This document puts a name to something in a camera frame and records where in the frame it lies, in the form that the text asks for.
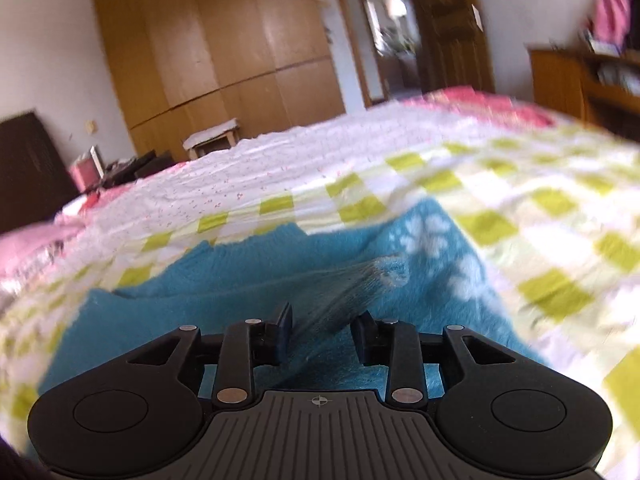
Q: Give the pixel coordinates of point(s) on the pink printed quilt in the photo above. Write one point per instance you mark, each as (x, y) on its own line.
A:
(30, 250)

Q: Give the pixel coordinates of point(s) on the dark wooden headboard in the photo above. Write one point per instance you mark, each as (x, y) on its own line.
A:
(30, 170)

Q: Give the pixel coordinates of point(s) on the teal fuzzy flower-print sweater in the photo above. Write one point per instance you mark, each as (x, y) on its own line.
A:
(350, 255)

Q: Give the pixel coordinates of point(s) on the wooden desk with shelves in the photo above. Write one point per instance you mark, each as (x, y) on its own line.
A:
(555, 80)

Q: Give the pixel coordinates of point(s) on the pink plastic basket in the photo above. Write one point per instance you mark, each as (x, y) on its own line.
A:
(85, 175)

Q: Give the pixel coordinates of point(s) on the wooden stool with white cushion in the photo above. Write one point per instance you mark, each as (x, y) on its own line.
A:
(210, 135)

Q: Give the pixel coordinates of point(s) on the white pink-dotted bed sheet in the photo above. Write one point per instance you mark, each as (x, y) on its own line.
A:
(275, 165)

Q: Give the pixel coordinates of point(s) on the brown wooden door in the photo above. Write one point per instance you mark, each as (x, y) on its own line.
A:
(450, 35)

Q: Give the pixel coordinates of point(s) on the light wooden wardrobe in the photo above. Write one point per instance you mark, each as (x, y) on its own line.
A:
(225, 35)

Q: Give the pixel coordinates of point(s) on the pink hanging clothing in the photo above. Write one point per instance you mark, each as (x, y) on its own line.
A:
(612, 10)

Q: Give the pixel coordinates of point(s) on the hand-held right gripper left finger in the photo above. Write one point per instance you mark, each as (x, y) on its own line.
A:
(284, 330)

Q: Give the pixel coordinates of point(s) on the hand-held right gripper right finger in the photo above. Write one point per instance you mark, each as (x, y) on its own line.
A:
(362, 337)

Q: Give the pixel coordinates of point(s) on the red pink floral blanket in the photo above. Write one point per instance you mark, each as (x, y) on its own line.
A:
(480, 102)

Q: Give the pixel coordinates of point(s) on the wall socket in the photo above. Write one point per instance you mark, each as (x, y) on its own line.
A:
(90, 126)

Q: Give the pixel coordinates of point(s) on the dark nightstand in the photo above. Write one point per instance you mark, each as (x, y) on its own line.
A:
(150, 165)

